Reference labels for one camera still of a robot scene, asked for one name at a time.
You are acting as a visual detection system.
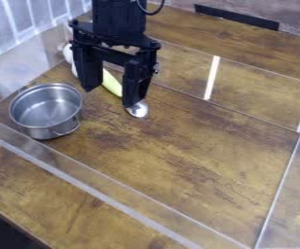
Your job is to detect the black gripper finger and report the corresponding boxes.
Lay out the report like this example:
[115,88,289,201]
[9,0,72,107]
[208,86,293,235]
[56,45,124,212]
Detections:
[123,52,156,108]
[72,45,103,92]

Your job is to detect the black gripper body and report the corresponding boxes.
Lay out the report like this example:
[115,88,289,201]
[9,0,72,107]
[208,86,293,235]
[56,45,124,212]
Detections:
[70,18,162,59]

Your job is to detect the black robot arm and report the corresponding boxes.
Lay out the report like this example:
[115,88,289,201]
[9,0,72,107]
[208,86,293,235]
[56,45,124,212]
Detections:
[70,0,160,108]

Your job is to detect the white plush mushroom toy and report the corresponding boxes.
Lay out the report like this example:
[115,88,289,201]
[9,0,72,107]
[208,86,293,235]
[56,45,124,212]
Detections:
[63,44,78,78]

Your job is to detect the small steel pot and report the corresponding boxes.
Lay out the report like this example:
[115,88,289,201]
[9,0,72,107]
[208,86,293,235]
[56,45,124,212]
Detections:
[8,83,82,140]

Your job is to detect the black bar on table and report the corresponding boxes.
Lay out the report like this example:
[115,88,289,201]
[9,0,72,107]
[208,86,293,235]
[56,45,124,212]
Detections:
[194,4,279,31]

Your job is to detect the clear acrylic barrier wall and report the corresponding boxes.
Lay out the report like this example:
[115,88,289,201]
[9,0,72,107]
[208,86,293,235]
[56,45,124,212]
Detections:
[0,29,300,249]

